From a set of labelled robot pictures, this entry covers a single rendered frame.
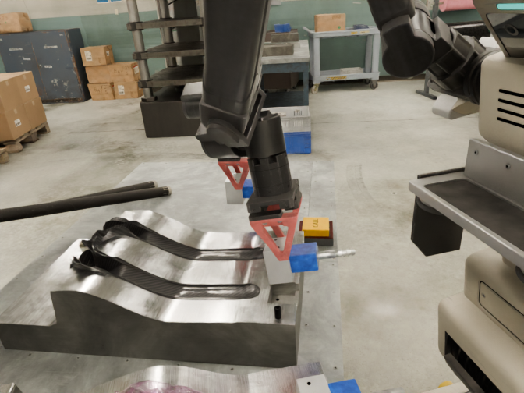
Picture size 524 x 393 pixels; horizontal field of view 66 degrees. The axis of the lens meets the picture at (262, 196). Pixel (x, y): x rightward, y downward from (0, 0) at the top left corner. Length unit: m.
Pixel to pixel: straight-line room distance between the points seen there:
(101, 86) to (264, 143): 6.90
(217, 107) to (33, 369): 0.53
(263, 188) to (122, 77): 6.72
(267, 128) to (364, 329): 1.46
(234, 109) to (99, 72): 6.94
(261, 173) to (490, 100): 0.35
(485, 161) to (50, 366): 0.74
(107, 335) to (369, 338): 1.33
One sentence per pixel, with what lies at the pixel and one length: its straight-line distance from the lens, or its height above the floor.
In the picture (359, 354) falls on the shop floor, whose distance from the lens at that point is 1.80.
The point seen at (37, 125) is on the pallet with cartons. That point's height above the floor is 0.16.
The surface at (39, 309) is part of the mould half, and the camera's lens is 0.81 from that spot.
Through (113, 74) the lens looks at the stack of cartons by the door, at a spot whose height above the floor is 0.40.
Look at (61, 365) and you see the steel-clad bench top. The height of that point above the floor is 0.80.
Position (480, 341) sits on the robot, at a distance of 0.77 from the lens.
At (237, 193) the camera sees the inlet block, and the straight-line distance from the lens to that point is 0.88.
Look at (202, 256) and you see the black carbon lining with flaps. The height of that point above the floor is 0.88.
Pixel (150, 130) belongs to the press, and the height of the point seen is 0.09.
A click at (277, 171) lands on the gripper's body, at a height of 1.10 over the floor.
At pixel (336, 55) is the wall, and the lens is 7.00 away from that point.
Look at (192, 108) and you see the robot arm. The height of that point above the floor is 1.12.
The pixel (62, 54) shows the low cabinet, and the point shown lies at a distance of 7.46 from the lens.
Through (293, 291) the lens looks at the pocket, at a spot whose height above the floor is 0.87.
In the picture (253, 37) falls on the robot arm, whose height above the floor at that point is 1.28.
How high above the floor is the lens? 1.31
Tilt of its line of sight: 26 degrees down
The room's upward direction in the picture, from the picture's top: 4 degrees counter-clockwise
